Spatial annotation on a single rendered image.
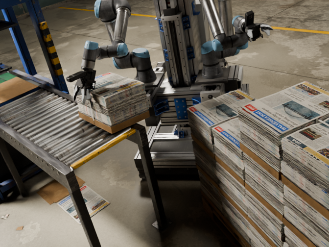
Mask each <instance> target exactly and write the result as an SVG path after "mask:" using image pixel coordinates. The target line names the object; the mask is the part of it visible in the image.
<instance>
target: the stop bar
mask: <svg viewBox="0 0 329 247"><path fill-rule="evenodd" d="M135 132H136V130H135V129H134V128H132V129H130V130H129V131H127V132H125V133H124V134H122V135H120V136H119V137H117V138H115V139H114V140H112V141H110V142H109V143H107V144H105V145H104V146H102V147H100V148H99V149H97V150H95V151H94V152H92V153H90V154H89V155H87V156H85V157H84V158H82V159H80V160H79V161H77V162H75V163H74V164H72V165H71V166H70V168H71V169H72V170H75V169H77V168H78V167H80V166H82V165H83V164H85V163H87V162H88V161H90V160H91V159H93V158H95V157H96V156H98V155H100V154H101V153H103V152H104V151H106V150H108V149H109V148H111V147H112V146H114V145H116V144H117V143H119V142H121V141H122V140H124V139H126V138H127V137H129V136H130V135H132V134H134V133H135Z"/></svg>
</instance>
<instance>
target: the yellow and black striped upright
mask: <svg viewBox="0 0 329 247"><path fill-rule="evenodd" d="M38 24H39V27H40V30H41V33H42V36H43V38H44V41H45V44H46V47H47V50H48V53H49V56H50V59H51V61H52V64H53V67H54V70H55V73H56V75H61V74H63V70H62V67H61V64H60V61H59V58H58V55H57V52H56V49H55V46H54V43H53V40H52V37H51V34H50V31H49V28H48V25H47V23H46V22H40V23H38Z"/></svg>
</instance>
